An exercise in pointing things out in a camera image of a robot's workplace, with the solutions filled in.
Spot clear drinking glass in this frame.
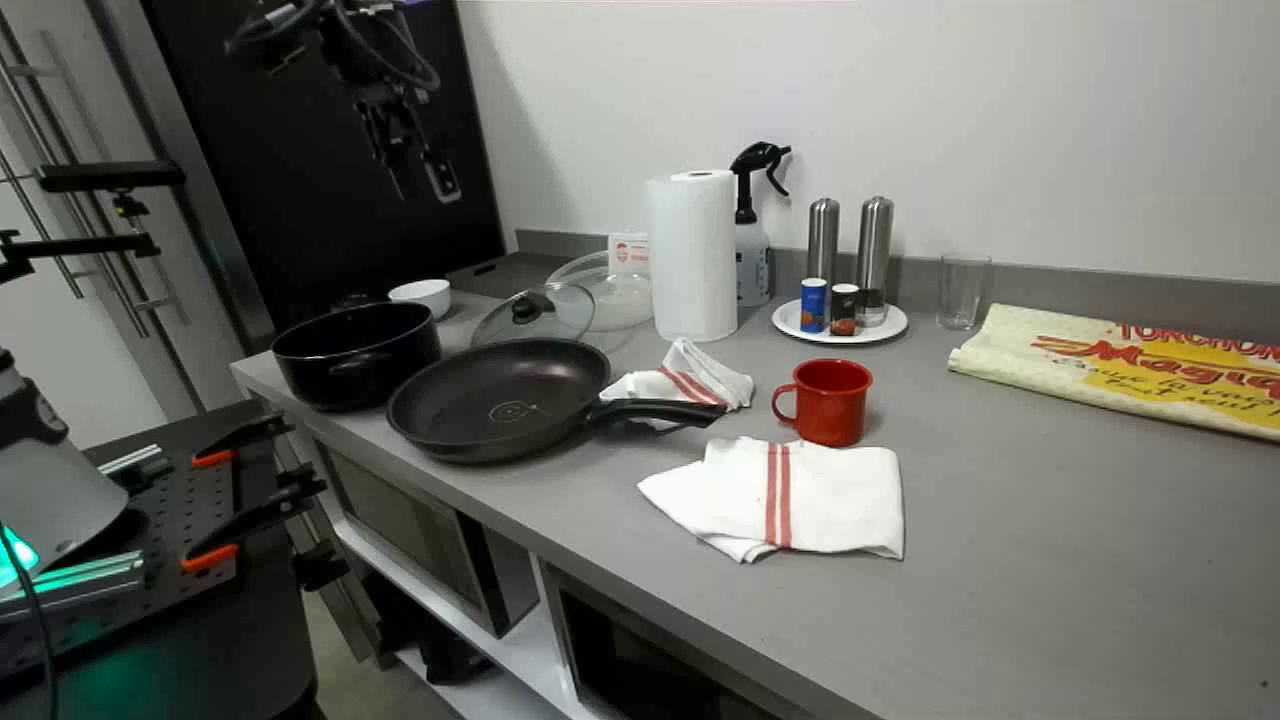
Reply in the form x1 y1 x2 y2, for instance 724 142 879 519
936 252 994 337

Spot small white bowl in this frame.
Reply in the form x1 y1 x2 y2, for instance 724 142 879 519
383 277 457 323

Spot white paper towel roll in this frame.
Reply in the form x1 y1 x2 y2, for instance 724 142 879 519
644 164 741 344

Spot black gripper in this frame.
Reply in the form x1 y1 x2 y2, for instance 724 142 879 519
347 71 467 206

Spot black frying pan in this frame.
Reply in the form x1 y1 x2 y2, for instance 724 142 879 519
383 337 728 469

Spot small dark jar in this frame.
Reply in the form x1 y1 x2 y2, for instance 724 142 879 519
827 279 868 338

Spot black camera stand bar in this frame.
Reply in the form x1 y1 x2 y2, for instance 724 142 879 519
0 226 162 288
37 156 190 198

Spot black cooking pot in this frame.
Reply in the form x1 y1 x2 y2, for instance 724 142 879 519
268 301 445 415

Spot clear glass bowl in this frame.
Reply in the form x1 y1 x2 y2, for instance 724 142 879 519
546 248 657 331

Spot black clamp orange tip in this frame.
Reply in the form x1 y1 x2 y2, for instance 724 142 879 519
190 412 298 470
178 462 334 581

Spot steel grinder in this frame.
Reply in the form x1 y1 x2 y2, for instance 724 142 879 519
803 196 844 288
858 192 895 331

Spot white round plate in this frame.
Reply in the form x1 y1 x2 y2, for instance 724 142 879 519
768 291 912 351

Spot clear glass lid black knob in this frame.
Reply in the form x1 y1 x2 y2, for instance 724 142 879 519
467 279 600 351

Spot black robot table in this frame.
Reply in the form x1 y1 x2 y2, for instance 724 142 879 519
0 396 328 720

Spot yellow patterned cloth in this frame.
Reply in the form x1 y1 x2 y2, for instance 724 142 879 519
944 301 1280 442

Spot black flat tray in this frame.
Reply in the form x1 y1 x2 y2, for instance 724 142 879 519
445 252 563 305

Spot red enamel mug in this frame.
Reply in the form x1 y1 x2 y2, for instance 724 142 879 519
768 356 876 446

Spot crumpled white towel red stripes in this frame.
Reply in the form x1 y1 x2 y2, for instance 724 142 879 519
598 337 757 436

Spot folded white towel red stripes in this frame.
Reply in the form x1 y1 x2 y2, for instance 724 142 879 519
635 436 909 569

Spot small white red-print box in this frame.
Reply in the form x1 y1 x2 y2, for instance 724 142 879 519
609 232 651 279

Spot small blue can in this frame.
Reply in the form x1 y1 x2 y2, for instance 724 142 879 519
795 277 832 337

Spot aluminium rail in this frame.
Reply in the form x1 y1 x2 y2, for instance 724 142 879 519
0 546 152 610

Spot black microwave oven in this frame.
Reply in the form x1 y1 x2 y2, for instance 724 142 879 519
316 442 539 641

